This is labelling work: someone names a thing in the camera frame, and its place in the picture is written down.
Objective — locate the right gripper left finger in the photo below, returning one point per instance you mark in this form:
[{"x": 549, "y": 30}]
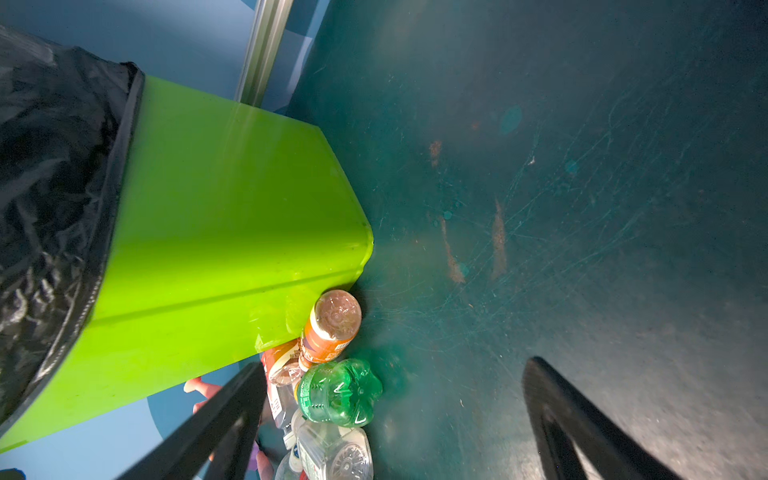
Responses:
[{"x": 225, "y": 427}]

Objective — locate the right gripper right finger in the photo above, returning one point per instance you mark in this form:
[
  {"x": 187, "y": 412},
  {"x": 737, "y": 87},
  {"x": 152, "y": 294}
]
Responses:
[{"x": 566, "y": 425}]

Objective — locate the green plastic waste bin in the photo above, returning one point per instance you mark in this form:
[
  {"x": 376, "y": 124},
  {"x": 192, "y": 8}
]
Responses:
[{"x": 232, "y": 222}]

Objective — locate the black bin liner bag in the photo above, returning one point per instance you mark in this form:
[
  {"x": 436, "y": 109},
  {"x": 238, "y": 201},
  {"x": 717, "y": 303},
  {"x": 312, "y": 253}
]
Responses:
[{"x": 68, "y": 119}]

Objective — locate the pink plastic watering can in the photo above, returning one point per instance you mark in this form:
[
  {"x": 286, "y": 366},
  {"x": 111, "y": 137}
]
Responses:
[{"x": 207, "y": 390}]

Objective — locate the guava juice clear bottle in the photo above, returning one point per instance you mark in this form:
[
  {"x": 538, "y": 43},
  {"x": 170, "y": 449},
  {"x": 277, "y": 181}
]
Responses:
[{"x": 282, "y": 403}]

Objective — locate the brown coffee drink bottle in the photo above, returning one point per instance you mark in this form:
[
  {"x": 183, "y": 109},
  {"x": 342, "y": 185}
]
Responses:
[{"x": 281, "y": 363}]

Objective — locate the green label clear bottle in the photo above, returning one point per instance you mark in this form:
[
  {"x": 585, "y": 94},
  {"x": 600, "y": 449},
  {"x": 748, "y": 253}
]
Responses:
[{"x": 328, "y": 451}]

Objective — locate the green soda bottle yellow cap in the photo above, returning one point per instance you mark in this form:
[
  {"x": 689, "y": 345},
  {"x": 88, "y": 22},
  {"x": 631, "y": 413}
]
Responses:
[{"x": 343, "y": 393}]

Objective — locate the gold label brown bottle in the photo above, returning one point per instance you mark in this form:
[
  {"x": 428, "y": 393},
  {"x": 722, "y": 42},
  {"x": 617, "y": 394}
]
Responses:
[{"x": 334, "y": 322}]

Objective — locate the aluminium frame post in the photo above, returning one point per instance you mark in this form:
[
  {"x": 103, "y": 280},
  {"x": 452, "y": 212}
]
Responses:
[{"x": 266, "y": 34}]

